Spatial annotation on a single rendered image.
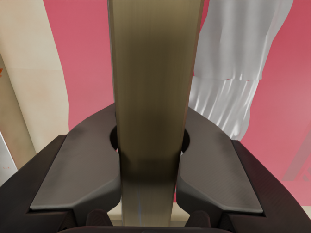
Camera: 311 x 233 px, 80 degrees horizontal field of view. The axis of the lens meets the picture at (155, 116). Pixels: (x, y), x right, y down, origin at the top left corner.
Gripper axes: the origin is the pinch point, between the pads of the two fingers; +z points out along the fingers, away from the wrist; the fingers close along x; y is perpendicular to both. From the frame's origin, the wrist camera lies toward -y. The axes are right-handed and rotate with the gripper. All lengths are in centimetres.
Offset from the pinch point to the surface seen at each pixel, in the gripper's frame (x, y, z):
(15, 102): -14.2, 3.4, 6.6
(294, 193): 22.7, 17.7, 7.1
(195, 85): 4.6, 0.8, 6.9
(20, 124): -14.2, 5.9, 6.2
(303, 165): 21.4, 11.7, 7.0
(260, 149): 14.4, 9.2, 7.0
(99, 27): -4.8, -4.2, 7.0
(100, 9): -4.5, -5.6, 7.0
